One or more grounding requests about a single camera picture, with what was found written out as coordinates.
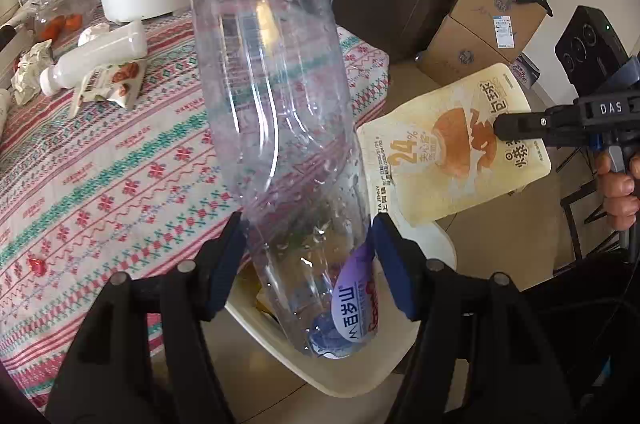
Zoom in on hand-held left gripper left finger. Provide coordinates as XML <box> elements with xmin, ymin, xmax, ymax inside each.
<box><xmin>45</xmin><ymin>211</ymin><xmax>248</xmax><ymax>424</ymax></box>

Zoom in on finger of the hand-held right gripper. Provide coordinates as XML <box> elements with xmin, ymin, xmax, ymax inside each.
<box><xmin>492</xmin><ymin>111</ymin><xmax>601</xmax><ymax>151</ymax></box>

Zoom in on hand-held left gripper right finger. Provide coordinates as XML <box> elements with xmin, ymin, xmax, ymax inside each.
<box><xmin>371</xmin><ymin>214</ymin><xmax>576</xmax><ymax>424</ymax></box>

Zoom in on pale yellow bread bag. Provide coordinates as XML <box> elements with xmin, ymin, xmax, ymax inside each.
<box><xmin>356</xmin><ymin>62</ymin><xmax>552</xmax><ymax>227</ymax></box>

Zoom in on white plastic bin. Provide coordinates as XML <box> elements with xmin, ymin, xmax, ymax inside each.
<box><xmin>225</xmin><ymin>216</ymin><xmax>458</xmax><ymax>400</ymax></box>

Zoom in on clear plastic water bottle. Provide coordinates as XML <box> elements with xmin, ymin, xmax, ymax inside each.
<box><xmin>190</xmin><ymin>0</ymin><xmax>381</xmax><ymax>360</ymax></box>

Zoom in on snack wrapper with red fruit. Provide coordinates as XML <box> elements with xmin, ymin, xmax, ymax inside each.
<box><xmin>67</xmin><ymin>58</ymin><xmax>148</xmax><ymax>111</ymax></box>

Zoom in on white plastic drink bottle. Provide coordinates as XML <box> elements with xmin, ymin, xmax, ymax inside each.
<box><xmin>39</xmin><ymin>20</ymin><xmax>149</xmax><ymax>97</ymax></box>

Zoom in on white tissue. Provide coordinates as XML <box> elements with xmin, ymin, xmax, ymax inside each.
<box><xmin>77</xmin><ymin>22</ymin><xmax>112</xmax><ymax>47</ymax></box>

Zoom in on white wrapper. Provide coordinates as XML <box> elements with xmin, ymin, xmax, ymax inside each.
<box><xmin>11</xmin><ymin>40</ymin><xmax>55</xmax><ymax>105</ymax></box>

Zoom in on person's right hand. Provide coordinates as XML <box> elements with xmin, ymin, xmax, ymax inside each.
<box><xmin>595</xmin><ymin>151</ymin><xmax>640</xmax><ymax>227</ymax></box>

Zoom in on small printed box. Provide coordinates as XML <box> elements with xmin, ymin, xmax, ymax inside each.
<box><xmin>510</xmin><ymin>54</ymin><xmax>541</xmax><ymax>87</ymax></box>

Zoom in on black speaker box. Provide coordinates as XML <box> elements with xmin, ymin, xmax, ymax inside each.
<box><xmin>554</xmin><ymin>5</ymin><xmax>626</xmax><ymax>77</ymax></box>

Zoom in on brown cardboard box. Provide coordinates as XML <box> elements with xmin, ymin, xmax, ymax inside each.
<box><xmin>447</xmin><ymin>0</ymin><xmax>548</xmax><ymax>54</ymax></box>
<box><xmin>417</xmin><ymin>16</ymin><xmax>526</xmax><ymax>87</ymax></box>

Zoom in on patterned striped tablecloth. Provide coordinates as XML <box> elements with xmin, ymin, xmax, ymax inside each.
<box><xmin>0</xmin><ymin>0</ymin><xmax>391</xmax><ymax>410</ymax></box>

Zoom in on black metal frame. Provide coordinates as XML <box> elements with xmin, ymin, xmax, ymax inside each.
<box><xmin>560</xmin><ymin>191</ymin><xmax>636</xmax><ymax>259</ymax></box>

